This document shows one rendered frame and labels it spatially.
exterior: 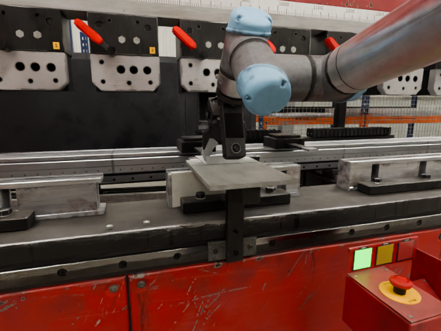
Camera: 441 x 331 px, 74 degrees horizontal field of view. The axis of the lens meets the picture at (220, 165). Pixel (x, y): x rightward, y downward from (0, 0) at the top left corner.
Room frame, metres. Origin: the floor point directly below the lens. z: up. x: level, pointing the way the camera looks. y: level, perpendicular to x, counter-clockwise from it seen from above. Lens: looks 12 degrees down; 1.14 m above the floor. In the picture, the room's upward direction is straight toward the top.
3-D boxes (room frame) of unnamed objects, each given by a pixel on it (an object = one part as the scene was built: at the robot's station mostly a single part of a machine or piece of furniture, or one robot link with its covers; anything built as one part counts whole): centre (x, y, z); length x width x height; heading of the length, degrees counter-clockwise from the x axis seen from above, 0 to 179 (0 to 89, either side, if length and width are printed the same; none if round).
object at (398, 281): (0.51, -0.35, 0.79); 0.04 x 0.04 x 0.04
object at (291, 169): (0.82, -0.04, 0.92); 0.39 x 0.06 x 0.10; 106
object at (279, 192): (0.76, -0.04, 0.89); 0.30 x 0.05 x 0.03; 106
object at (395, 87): (0.96, -0.54, 1.26); 0.15 x 0.09 x 0.17; 106
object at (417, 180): (0.91, -0.59, 0.89); 0.30 x 0.05 x 0.03; 106
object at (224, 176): (0.66, -0.03, 1.00); 0.26 x 0.18 x 0.01; 16
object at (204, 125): (0.80, 0.01, 1.13); 0.10 x 0.02 x 0.10; 106
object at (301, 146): (1.05, -0.26, 1.01); 0.26 x 0.12 x 0.05; 16
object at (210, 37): (0.79, 0.03, 1.26); 0.15 x 0.09 x 0.17; 106
